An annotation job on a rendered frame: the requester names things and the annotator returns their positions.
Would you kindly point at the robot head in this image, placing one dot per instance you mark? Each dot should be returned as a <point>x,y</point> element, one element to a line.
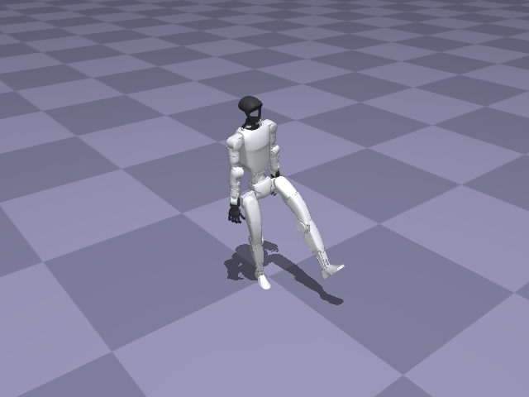
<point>248,105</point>

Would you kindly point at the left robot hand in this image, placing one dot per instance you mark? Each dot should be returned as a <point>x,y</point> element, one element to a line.
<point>276,175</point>

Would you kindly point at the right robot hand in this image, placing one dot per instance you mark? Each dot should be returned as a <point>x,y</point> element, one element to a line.
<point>235,212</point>

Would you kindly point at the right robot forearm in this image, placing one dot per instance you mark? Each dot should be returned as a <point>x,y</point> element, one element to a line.
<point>235,187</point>

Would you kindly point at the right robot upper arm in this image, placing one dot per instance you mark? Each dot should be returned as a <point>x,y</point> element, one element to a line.
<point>234,144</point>

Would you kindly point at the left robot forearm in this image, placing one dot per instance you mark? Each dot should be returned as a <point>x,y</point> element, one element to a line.
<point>274,164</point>

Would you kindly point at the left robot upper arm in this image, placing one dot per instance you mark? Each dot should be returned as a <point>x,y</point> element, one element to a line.
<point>274,149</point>

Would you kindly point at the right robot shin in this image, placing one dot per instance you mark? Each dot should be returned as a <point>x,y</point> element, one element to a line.
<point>257,254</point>

